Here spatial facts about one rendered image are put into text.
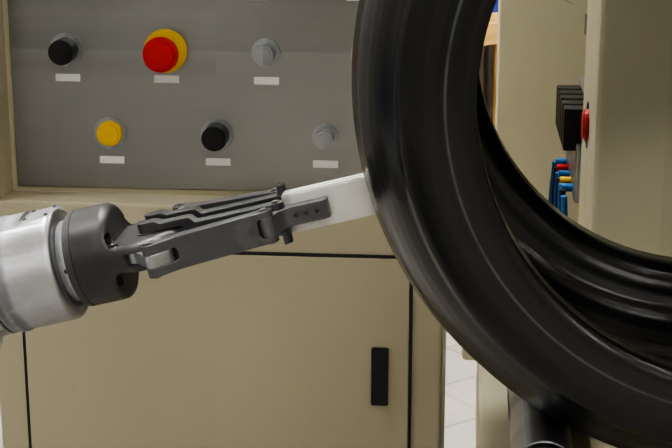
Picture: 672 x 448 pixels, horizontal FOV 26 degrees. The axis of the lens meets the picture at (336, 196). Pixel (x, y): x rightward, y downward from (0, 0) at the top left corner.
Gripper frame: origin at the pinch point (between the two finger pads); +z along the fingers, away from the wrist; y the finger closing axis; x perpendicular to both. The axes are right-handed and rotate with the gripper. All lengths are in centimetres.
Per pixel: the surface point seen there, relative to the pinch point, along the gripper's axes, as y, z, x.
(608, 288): 14.8, 18.8, 16.0
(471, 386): 229, -14, 105
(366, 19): -7.8, 6.6, -13.4
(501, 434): 4.5, 7.8, 22.7
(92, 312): 60, -41, 20
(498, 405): 10.4, 7.7, 22.7
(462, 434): 201, -16, 105
